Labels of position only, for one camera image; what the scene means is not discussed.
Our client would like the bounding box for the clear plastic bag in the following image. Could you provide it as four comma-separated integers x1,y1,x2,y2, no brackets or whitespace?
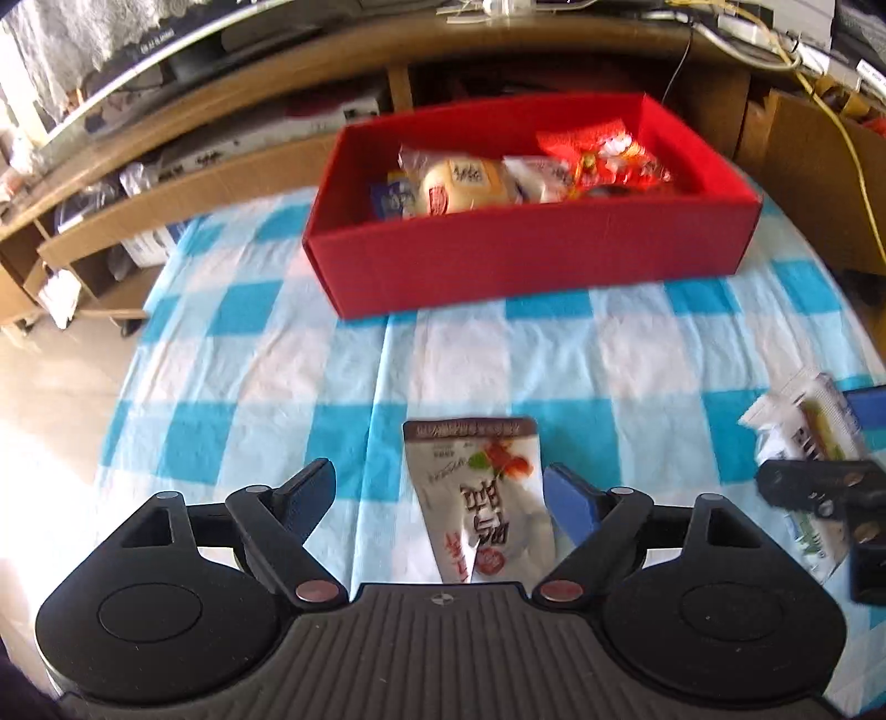
119,162,160,198

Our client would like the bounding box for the blue white checked tablecloth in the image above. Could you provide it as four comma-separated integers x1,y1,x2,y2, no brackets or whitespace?
93,187,886,714

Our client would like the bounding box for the blue white snack packet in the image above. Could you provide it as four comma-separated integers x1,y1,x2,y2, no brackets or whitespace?
370,173,423,220

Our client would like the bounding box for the white pouch with red print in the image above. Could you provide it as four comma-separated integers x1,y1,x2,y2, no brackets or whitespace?
403,415,557,584

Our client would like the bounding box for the red snack packet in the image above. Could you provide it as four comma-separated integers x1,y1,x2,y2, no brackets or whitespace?
536,119,674,198

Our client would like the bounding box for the small white box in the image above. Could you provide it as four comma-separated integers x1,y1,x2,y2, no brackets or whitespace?
123,225,184,270

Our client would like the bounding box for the long white box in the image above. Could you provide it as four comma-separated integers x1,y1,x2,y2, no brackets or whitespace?
156,97,383,182

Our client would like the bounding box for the round bread bun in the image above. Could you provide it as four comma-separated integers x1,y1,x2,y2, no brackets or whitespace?
400,156,528,217

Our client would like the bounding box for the black television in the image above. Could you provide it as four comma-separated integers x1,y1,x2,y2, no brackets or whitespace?
0,0,333,150

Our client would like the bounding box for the white power strip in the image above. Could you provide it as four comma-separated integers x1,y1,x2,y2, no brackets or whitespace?
716,10,832,74

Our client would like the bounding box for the wooden cabinet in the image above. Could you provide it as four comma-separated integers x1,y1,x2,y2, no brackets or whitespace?
0,14,776,333

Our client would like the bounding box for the brown cardboard box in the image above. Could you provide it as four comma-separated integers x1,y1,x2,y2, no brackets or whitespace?
734,90,886,278

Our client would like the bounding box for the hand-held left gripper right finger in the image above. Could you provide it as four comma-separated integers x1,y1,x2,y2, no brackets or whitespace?
532,462,766,610

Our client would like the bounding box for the yellow cable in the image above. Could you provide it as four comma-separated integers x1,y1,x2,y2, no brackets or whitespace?
720,0,886,233

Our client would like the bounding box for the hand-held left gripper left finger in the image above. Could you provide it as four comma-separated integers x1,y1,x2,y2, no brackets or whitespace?
114,457,349,611

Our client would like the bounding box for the plain white snack packet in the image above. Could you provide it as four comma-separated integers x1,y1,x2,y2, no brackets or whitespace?
504,156,577,203

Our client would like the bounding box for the white green snack packet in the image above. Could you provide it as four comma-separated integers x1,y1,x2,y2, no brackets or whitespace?
739,370,866,586

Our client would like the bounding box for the red cardboard box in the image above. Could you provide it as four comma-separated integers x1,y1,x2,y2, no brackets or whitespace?
302,93,764,321

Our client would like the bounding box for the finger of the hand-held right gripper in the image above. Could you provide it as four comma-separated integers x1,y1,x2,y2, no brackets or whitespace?
756,458,886,548
843,388,886,461

